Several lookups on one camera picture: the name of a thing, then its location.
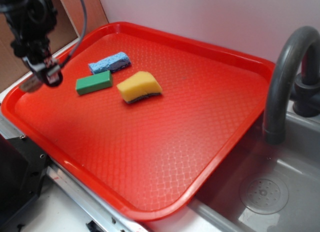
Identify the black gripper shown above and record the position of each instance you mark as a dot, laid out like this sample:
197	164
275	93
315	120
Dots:
30	21

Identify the brown wood chip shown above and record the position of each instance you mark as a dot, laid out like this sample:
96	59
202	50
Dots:
31	84

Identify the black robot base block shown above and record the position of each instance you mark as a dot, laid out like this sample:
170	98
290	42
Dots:
23	165

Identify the green rectangular block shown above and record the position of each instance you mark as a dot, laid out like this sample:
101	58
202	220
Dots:
94	83

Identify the brown cardboard panel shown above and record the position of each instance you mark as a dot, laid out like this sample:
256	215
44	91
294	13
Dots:
68	29

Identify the blue sponge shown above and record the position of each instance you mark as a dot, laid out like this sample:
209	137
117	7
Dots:
111	63

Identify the yellow sponge with grey pad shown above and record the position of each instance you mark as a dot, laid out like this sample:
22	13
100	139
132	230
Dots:
139	86

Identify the red plastic tray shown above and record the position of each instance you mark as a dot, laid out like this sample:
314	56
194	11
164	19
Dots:
146	159

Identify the sink drain strainer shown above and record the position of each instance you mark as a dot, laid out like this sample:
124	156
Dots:
263	194

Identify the grey curved faucet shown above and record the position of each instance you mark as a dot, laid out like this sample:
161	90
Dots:
296	77

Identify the grey plastic sink basin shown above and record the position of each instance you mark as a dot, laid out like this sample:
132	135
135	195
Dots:
296	162

